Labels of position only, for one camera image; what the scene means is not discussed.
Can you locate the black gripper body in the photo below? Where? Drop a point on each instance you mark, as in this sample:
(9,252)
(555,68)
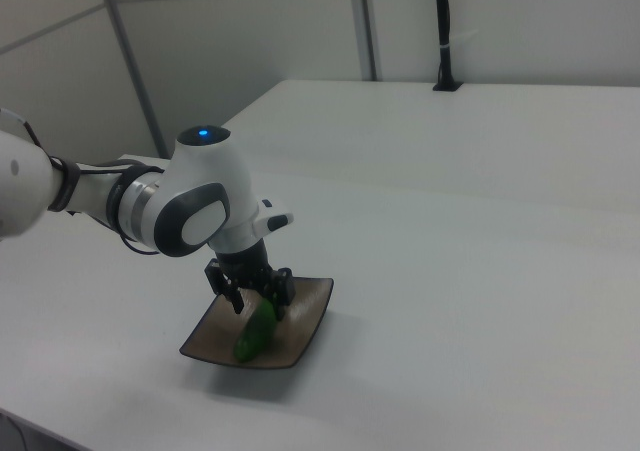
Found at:
(245,263)

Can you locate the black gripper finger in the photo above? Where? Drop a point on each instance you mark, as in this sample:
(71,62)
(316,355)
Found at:
(236,302)
(283,291)

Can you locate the green cucumber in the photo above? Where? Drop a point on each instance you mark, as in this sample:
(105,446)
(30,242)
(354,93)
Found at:
(252,336)

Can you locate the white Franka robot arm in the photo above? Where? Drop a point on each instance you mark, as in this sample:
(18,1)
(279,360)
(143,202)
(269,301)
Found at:
(200,196)

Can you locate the square brown ceramic plate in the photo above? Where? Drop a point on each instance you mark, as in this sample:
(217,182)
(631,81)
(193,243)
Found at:
(300,326)

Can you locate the black pole with base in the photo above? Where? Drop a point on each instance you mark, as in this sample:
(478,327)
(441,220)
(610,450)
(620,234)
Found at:
(444,31)

